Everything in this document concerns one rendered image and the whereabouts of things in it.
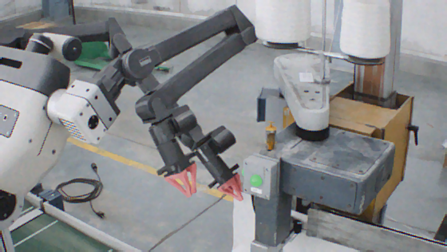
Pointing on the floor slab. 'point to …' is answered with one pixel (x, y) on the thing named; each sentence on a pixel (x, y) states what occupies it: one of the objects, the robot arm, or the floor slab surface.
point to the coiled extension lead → (85, 194)
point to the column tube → (377, 94)
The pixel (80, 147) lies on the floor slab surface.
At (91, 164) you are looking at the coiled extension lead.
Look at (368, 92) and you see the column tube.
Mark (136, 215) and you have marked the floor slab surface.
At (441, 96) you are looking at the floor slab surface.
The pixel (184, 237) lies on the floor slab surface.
